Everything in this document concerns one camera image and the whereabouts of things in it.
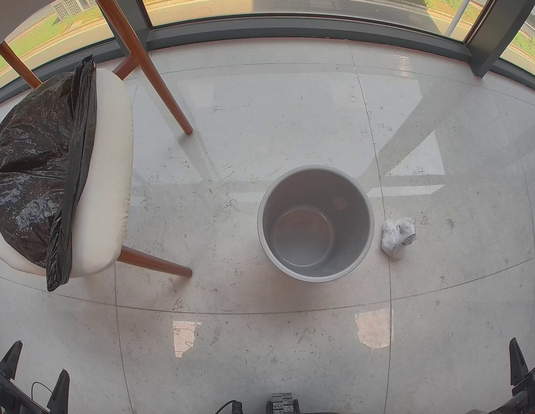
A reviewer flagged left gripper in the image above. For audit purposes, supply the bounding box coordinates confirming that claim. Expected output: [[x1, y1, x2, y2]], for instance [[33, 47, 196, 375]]
[[0, 340, 70, 414]]

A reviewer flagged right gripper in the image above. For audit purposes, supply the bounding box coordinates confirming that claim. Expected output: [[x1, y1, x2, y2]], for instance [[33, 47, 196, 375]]
[[488, 317, 535, 414]]

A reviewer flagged white cushioned wooden chair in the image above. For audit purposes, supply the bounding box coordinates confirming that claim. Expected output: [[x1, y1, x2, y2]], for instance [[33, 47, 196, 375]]
[[0, 0, 194, 280]]

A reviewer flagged white paper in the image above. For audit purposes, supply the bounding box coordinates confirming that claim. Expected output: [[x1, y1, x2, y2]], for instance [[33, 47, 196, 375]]
[[381, 216, 417, 260]]

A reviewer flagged black plastic bag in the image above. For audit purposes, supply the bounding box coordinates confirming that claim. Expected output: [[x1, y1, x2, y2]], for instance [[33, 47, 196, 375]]
[[0, 54, 98, 292]]

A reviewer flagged window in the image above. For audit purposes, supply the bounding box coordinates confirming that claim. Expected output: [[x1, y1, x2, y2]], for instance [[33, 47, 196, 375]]
[[0, 0, 535, 108]]

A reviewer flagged grey trash bin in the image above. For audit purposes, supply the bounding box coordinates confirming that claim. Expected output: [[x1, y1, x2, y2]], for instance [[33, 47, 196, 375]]
[[257, 165, 375, 283]]

